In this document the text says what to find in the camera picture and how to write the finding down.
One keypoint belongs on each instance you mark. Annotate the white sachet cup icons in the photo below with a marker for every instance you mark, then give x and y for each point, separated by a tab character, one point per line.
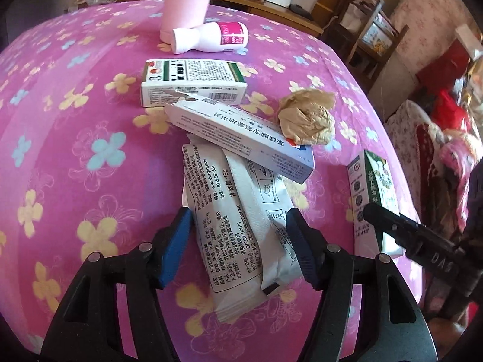
264	196

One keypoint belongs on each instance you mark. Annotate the pink insulated bottle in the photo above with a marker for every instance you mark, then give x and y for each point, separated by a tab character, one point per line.
185	3

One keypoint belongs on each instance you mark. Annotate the pink floral tablecloth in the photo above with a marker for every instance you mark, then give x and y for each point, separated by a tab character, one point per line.
94	101

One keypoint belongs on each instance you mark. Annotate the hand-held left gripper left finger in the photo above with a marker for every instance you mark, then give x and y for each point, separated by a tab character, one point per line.
173	249

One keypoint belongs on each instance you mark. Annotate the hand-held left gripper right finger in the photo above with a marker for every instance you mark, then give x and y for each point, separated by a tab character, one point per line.
302	249

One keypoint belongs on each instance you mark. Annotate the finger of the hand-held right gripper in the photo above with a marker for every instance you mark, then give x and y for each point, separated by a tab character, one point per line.
388	220

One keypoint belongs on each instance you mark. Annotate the wooden chair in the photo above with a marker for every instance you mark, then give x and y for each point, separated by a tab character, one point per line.
400	41

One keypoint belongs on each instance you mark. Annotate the long white medicine box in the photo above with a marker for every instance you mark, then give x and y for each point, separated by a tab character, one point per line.
245	139

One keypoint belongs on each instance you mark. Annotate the white pill bottle pink label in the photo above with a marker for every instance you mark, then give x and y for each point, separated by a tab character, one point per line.
203	37

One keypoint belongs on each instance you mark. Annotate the green and white carton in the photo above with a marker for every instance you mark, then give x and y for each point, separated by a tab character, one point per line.
371	181

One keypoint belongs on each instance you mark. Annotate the red plastic bag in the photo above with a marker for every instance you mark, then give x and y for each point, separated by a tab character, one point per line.
451	109

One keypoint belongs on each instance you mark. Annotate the floral covered armchair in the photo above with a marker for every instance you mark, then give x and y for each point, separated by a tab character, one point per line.
407	147

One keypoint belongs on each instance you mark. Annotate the small white medicine box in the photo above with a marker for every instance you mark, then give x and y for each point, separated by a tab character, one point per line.
188	90

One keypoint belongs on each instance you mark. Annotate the white sachet black text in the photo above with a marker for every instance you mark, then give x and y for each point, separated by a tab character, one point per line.
222	233

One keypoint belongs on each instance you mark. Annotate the crumpled beige tissue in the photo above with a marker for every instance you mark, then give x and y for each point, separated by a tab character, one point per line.
305	117

